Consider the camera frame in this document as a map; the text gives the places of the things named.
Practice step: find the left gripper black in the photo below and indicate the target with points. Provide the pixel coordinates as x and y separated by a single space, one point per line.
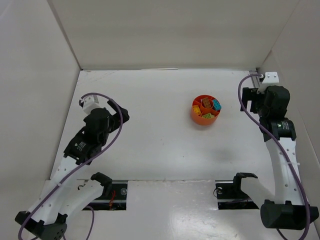
118 111

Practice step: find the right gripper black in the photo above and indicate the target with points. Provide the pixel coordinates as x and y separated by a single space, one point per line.
249 99

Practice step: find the teal long lego brick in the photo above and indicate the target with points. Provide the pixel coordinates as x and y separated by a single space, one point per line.
216 105

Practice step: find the lime green lego brick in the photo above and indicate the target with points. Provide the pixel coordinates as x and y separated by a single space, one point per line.
208 116

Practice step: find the brown lego brick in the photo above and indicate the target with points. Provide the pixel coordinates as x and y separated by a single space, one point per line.
206 103

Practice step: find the yellow orange long lego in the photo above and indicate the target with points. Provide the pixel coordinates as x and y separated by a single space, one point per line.
196 110

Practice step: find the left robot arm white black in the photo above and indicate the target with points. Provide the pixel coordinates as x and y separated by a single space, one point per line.
47 218

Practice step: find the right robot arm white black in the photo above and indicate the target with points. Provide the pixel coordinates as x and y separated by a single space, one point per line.
288 207

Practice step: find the orange round divided container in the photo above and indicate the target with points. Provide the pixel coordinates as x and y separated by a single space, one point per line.
198 119

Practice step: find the aluminium rail right side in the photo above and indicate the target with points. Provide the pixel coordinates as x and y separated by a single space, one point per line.
255 80

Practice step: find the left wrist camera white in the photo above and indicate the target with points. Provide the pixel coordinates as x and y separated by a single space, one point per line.
89 103

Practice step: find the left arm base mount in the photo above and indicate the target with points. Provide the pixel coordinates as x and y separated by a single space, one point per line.
114 194

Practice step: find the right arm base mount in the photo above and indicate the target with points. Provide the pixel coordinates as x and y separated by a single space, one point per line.
230 196

